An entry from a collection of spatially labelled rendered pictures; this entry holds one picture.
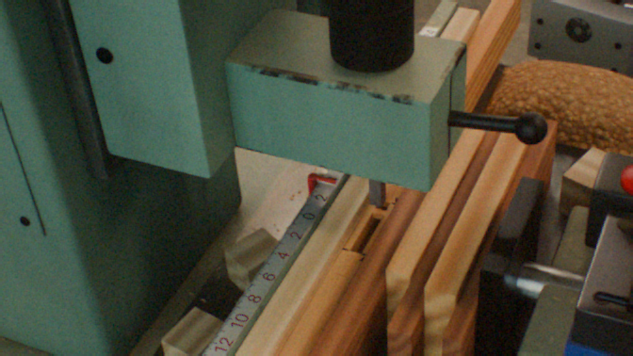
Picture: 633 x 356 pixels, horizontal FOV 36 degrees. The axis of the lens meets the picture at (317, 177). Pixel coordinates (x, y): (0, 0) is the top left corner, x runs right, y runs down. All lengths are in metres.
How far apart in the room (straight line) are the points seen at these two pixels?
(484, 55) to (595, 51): 0.43
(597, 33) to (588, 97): 0.44
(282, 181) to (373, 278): 0.32
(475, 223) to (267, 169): 0.36
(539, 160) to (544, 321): 0.14
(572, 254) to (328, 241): 0.16
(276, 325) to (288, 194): 0.33
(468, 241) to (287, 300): 0.12
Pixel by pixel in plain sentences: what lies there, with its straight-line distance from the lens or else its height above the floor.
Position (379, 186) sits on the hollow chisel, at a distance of 0.66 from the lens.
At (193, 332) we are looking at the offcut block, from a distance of 0.76.
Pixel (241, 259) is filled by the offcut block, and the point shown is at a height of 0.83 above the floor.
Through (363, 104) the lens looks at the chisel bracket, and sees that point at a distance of 0.58.
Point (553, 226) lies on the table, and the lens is 0.74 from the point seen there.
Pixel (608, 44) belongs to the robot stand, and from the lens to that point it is 1.24.
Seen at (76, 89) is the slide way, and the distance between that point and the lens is 0.64.
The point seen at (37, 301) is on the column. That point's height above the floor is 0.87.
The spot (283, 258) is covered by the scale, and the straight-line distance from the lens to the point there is 0.63.
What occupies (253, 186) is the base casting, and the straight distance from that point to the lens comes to 0.93.
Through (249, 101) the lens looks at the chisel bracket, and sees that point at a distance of 0.62.
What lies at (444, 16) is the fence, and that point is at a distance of 0.86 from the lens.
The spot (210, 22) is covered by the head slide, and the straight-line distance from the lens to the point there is 0.59.
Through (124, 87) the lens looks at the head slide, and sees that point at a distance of 0.62.
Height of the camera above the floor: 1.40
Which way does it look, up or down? 40 degrees down
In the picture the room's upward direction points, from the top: 5 degrees counter-clockwise
